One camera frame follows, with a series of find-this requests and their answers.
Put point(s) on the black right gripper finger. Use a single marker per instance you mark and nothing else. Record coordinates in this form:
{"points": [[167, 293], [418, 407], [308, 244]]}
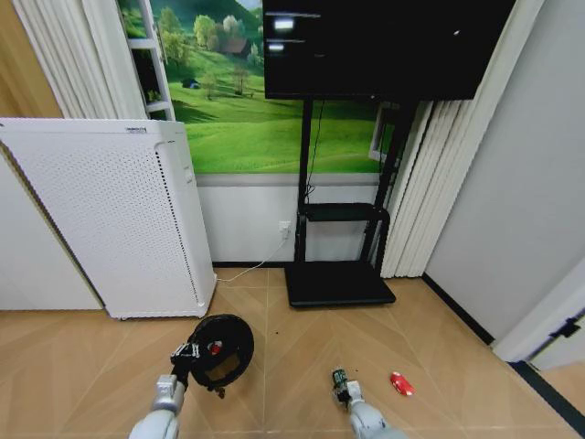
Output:
{"points": [[334, 379], [346, 376]]}

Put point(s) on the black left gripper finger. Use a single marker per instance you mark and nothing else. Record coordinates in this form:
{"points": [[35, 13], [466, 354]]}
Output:
{"points": [[196, 351], [178, 352]]}

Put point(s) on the black round trash bin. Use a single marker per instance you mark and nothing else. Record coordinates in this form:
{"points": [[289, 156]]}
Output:
{"points": [[235, 340]]}

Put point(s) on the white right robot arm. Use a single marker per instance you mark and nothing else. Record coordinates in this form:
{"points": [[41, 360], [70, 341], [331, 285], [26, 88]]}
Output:
{"points": [[368, 416]]}

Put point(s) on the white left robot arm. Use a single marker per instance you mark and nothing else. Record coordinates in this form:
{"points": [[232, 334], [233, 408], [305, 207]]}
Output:
{"points": [[157, 418]]}

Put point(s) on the small green trash item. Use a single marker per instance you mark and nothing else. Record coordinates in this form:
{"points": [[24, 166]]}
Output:
{"points": [[340, 376]]}

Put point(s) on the red white wrapper in bin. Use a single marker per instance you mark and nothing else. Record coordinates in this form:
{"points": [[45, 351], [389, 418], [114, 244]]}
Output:
{"points": [[215, 347]]}

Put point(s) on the black television floor stand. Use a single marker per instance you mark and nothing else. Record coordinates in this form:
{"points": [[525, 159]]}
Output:
{"points": [[340, 283]]}

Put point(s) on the yellowish paper scrap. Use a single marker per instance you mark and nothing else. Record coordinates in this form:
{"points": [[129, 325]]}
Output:
{"points": [[223, 368]]}

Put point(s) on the red snack wrapper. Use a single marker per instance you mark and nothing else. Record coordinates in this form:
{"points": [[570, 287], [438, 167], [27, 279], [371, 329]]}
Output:
{"points": [[402, 384]]}

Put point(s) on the white perforated air purifier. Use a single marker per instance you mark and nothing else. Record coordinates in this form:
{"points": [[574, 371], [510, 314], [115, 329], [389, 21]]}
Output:
{"points": [[123, 219]]}

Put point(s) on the white door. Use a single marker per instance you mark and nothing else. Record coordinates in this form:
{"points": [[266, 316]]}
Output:
{"points": [[544, 315]]}

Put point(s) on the white pleated curtain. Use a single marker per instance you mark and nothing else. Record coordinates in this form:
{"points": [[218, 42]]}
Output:
{"points": [[429, 183], [82, 55]]}

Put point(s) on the black door hinge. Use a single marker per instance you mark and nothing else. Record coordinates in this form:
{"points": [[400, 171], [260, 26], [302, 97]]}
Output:
{"points": [[566, 328]]}

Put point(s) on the black television screen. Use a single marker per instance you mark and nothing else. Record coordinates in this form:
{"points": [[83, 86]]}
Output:
{"points": [[388, 50]]}

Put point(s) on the white wall power outlet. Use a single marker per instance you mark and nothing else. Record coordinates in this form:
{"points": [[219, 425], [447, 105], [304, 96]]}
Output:
{"points": [[284, 231]]}

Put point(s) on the green landscape wall poster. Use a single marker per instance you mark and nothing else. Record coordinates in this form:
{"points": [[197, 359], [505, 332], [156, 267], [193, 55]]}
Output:
{"points": [[256, 128]]}

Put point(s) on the white window frame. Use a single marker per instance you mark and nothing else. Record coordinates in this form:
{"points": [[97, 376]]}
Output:
{"points": [[153, 59]]}

